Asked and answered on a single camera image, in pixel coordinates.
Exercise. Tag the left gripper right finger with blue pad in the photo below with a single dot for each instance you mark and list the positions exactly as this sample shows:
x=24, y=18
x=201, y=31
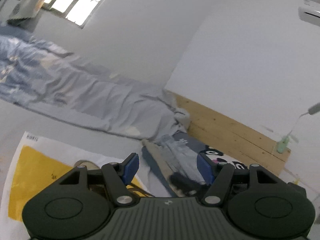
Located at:
x=218, y=177

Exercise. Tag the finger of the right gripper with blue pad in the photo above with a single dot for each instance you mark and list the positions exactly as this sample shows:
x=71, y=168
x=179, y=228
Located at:
x=187, y=186

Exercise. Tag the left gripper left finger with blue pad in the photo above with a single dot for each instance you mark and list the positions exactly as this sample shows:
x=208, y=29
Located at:
x=117, y=176

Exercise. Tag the beige brown sneaker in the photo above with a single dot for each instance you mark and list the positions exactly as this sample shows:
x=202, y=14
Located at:
x=88, y=164

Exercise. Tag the panda print pillow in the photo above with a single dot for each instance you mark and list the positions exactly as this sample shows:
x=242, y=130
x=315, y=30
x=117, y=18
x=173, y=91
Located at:
x=214, y=154

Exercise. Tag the folded light blue jeans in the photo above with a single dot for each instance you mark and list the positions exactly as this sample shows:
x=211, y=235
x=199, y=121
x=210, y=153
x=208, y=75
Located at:
x=180, y=158

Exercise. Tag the folded beige garment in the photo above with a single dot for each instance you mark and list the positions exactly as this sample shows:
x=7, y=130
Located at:
x=155, y=152

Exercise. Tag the white yellow plastic mailer bag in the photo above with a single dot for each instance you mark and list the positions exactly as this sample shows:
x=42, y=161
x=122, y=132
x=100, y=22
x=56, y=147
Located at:
x=37, y=162

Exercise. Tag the blue printed bed sheet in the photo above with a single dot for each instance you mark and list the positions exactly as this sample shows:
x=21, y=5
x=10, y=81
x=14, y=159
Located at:
x=15, y=121

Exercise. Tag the crumpled blue duvet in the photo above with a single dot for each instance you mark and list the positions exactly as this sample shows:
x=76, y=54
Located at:
x=43, y=77

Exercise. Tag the patterned window curtain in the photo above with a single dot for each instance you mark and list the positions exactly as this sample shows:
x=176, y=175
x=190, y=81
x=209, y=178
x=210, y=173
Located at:
x=25, y=10

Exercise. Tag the wooden bed frame board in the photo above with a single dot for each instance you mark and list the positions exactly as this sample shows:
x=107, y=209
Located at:
x=232, y=138

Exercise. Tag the white wall air conditioner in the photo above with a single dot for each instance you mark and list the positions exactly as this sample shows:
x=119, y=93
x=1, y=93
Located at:
x=309, y=12

